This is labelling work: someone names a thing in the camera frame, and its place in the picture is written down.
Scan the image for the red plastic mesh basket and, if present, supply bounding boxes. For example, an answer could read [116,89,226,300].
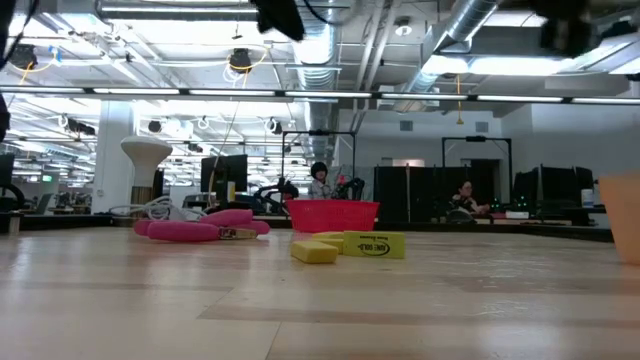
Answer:
[285,199,381,234]

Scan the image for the long ceiling light strip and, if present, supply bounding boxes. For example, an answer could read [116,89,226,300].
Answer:
[0,85,640,105]

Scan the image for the silver ventilation duct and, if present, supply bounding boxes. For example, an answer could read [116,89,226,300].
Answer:
[394,0,504,111]
[287,0,346,166]

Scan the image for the black room partition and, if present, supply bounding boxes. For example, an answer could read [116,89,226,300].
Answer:
[373,165,501,224]

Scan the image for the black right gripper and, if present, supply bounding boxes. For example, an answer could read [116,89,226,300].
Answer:
[530,0,601,59]

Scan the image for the black overhead gantry frame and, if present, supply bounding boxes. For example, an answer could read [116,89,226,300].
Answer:
[441,135,513,201]
[281,129,357,201]

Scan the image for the pink-red handled pliers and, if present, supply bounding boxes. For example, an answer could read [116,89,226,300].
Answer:
[199,208,272,236]
[132,219,260,244]

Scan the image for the white pillar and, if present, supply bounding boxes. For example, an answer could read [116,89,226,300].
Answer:
[91,99,136,215]

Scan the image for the yellow hanging cord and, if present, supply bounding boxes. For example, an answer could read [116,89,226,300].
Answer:
[454,73,464,126]

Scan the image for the orange translucent plastic tray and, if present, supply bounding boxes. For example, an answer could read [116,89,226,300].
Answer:
[597,172,640,266]

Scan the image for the yellow crayon box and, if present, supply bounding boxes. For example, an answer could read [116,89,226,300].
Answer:
[342,230,407,260]

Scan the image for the white coiled power cable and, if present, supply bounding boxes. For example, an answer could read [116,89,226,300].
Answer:
[108,195,209,222]

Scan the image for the white mushroom table lamp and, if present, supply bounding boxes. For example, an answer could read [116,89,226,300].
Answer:
[120,135,174,205]

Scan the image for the person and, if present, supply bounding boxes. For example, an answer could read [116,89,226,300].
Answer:
[447,179,494,224]
[307,161,332,201]

